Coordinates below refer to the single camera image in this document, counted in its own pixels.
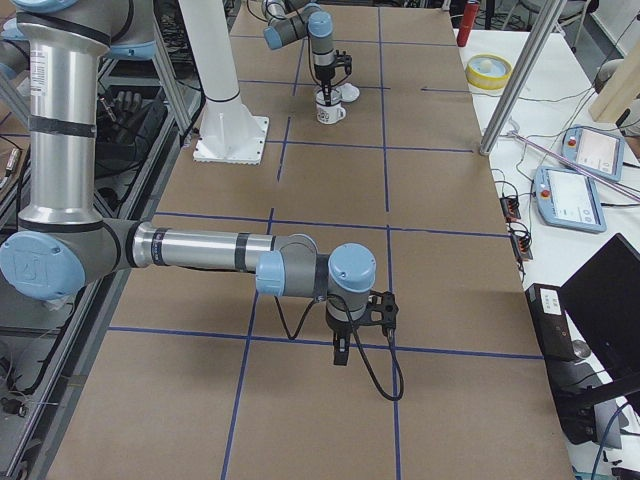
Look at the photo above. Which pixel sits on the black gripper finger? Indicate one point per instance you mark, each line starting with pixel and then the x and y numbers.
pixel 326 93
pixel 341 347

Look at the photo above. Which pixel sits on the white ceramic lid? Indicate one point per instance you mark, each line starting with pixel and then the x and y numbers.
pixel 349 93

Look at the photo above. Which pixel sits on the white enamel mug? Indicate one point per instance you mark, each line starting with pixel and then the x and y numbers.
pixel 330 115

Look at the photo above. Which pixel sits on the yellow tape roll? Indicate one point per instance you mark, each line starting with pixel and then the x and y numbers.
pixel 488 72

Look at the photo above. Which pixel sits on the red cylinder bottle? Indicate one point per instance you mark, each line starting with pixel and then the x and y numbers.
pixel 467 22

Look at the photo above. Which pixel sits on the lower orange usb hub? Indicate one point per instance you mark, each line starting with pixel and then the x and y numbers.
pixel 521 248

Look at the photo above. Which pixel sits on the orange usb hub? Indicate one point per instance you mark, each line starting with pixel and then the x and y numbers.
pixel 510 208
pixel 521 248

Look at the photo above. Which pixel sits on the upper orange usb hub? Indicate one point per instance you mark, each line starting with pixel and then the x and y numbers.
pixel 510 208

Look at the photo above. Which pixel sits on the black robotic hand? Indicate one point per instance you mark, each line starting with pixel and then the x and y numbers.
pixel 120 117

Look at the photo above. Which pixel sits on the black computer box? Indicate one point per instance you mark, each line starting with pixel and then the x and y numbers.
pixel 584 404

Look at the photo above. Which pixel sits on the near teach pendant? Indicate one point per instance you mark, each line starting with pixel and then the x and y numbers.
pixel 567 199

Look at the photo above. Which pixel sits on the teach pendant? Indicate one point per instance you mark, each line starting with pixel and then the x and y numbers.
pixel 567 199
pixel 600 152

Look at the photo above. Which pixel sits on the black monitor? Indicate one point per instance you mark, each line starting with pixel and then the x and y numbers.
pixel 602 300

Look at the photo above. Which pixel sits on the far teach pendant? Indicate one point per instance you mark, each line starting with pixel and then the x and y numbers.
pixel 600 152

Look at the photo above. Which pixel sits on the wooden beam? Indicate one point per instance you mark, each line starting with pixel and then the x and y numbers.
pixel 617 84

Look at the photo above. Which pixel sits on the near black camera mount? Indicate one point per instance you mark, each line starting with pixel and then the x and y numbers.
pixel 381 311

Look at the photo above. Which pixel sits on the white camera stand column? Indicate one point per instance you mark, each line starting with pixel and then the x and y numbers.
pixel 228 132

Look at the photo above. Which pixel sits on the aluminium frame post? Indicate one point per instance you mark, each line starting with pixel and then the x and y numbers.
pixel 530 53

